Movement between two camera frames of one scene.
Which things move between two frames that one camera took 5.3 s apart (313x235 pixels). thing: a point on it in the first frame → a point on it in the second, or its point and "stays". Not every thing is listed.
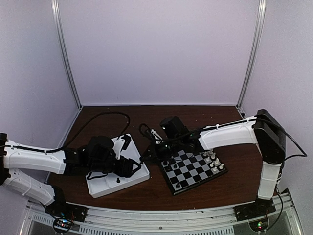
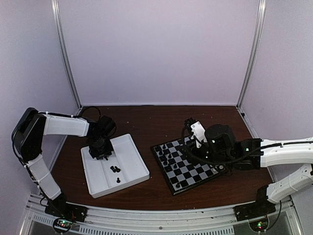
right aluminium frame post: x=252 y=59 stays
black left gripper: x=128 y=163 → x=107 y=152
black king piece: x=168 y=169 stays
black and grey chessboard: x=188 y=168 stays
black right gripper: x=154 y=154 → x=192 y=152
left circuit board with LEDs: x=62 y=225 stays
